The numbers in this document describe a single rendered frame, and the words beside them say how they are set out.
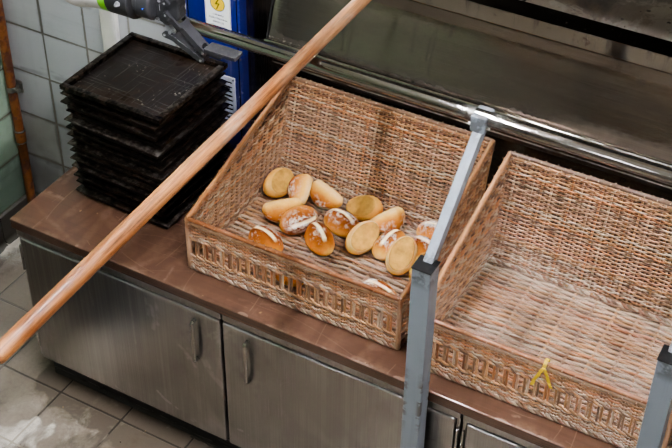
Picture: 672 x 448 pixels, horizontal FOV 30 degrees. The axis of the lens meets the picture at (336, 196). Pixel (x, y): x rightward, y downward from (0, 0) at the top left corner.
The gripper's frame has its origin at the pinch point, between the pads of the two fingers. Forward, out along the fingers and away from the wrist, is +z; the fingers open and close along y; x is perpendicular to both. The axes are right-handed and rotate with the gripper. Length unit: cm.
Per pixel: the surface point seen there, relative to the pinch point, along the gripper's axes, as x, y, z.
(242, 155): -31, 57, -19
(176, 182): 31.1, 13.2, 7.7
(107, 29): -54, 52, -75
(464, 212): -39, 59, 34
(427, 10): -55, 20, 15
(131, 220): 43.5, 13.0, 7.2
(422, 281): 5, 41, 44
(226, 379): -1, 100, -7
